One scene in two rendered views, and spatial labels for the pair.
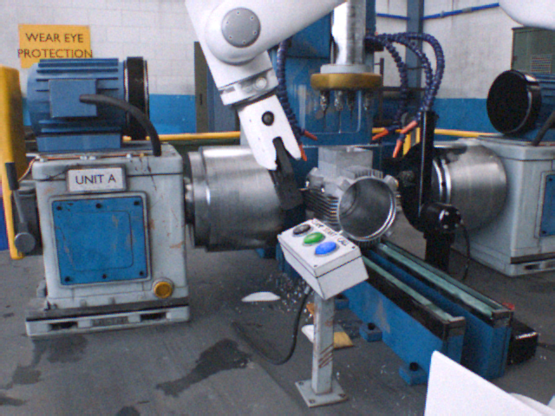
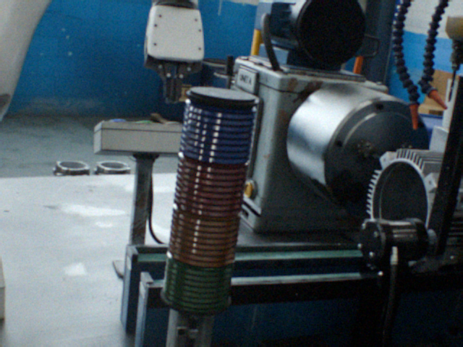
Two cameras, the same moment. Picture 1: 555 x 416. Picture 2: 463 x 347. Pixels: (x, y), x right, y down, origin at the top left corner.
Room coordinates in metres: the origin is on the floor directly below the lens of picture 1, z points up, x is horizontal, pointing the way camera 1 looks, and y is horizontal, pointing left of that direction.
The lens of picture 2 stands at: (0.71, -1.14, 1.29)
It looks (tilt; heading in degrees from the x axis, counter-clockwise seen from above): 15 degrees down; 84
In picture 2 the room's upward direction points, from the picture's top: 8 degrees clockwise
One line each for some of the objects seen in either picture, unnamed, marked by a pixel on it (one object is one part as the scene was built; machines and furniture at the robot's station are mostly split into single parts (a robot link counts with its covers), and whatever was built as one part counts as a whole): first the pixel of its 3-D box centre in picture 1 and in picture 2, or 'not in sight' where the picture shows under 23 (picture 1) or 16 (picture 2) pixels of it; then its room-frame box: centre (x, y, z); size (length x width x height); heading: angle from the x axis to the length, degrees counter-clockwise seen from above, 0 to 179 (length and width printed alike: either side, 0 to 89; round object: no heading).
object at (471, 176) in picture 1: (456, 185); not in sight; (1.28, -0.50, 1.04); 0.41 x 0.25 x 0.25; 106
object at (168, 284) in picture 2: not in sight; (198, 277); (0.75, -0.63, 1.05); 0.06 x 0.06 x 0.04
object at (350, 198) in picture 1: (335, 194); not in sight; (1.27, -0.16, 1.02); 0.15 x 0.02 x 0.15; 106
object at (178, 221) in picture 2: not in sight; (204, 230); (0.75, -0.63, 1.10); 0.06 x 0.06 x 0.04
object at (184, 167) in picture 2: not in sight; (210, 181); (0.75, -0.63, 1.14); 0.06 x 0.06 x 0.04
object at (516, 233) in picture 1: (525, 198); not in sight; (1.35, -0.76, 0.99); 0.35 x 0.31 x 0.37; 106
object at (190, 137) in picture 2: not in sight; (218, 129); (0.75, -0.63, 1.19); 0.06 x 0.06 x 0.04
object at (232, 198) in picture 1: (212, 199); (344, 142); (1.08, 0.15, 1.04); 0.37 x 0.25 x 0.25; 106
